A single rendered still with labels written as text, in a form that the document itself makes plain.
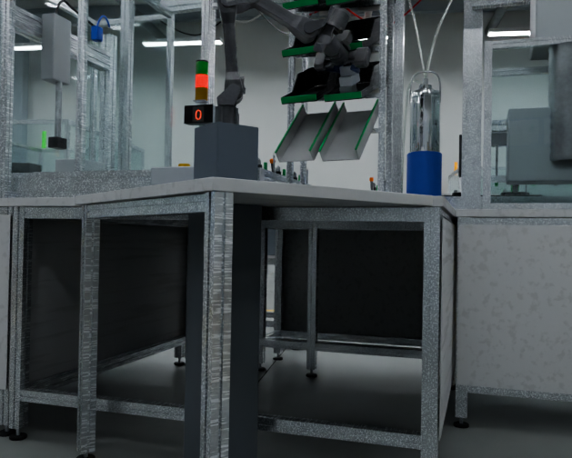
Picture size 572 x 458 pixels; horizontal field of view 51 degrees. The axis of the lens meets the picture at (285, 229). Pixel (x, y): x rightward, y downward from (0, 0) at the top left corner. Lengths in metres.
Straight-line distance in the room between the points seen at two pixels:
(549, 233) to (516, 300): 0.28
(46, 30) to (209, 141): 1.46
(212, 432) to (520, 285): 1.49
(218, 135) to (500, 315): 1.34
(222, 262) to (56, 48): 1.91
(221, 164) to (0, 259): 1.02
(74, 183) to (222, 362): 1.16
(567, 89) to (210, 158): 1.50
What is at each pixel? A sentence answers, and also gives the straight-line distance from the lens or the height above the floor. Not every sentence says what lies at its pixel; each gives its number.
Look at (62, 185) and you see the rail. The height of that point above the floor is 0.91.
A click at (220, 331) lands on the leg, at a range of 1.33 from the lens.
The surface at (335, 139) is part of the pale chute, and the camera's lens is 2.08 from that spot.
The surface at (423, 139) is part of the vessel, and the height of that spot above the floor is 1.18.
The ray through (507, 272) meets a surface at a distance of 2.49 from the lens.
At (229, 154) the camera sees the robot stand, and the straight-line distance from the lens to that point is 1.75.
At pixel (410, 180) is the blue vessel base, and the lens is 2.79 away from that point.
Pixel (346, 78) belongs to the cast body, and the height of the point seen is 1.25.
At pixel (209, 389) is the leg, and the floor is 0.41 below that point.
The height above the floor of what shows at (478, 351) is 0.31.
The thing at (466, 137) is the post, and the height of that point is 1.24.
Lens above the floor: 0.73
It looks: 1 degrees up
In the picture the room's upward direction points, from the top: 1 degrees clockwise
